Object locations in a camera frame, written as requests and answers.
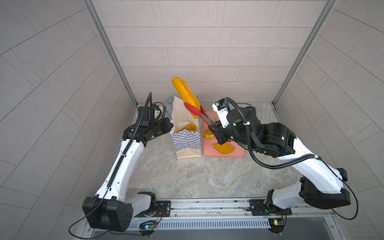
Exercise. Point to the right circuit board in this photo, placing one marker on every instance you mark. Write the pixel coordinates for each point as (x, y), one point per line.
(277, 226)

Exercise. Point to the small yellow bun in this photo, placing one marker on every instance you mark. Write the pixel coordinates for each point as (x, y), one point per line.
(209, 135)

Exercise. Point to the aluminium corner profile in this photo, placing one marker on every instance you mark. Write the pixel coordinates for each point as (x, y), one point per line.
(90, 7)
(319, 23)

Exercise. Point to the circuit board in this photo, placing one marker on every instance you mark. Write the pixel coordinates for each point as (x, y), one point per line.
(277, 226)
(148, 226)

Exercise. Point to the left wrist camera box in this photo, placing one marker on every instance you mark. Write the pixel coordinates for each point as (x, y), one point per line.
(149, 115)

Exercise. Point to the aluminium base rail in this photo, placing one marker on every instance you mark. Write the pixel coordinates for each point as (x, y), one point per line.
(232, 214)

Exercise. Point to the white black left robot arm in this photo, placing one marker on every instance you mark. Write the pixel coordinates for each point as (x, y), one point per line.
(109, 209)

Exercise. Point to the pink plastic tray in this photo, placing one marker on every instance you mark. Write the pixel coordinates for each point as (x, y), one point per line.
(209, 150)

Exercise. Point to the blue checkered paper bag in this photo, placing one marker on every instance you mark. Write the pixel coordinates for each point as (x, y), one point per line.
(187, 144)

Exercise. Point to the long golden baguette bread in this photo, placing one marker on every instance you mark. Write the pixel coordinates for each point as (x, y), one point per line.
(185, 92)

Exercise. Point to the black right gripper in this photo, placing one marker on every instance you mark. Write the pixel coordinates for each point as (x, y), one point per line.
(218, 129)

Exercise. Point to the aluminium corner profile right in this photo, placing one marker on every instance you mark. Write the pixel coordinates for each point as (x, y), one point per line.
(319, 23)

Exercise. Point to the left circuit board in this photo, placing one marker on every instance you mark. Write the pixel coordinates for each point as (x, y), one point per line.
(148, 226)

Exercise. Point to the aluminium corner profile left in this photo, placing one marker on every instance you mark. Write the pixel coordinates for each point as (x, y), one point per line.
(90, 7)

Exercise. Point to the red silicone steel tongs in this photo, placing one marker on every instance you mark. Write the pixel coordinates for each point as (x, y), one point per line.
(201, 113)

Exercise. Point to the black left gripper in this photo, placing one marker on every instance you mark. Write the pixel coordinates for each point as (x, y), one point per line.
(164, 121)

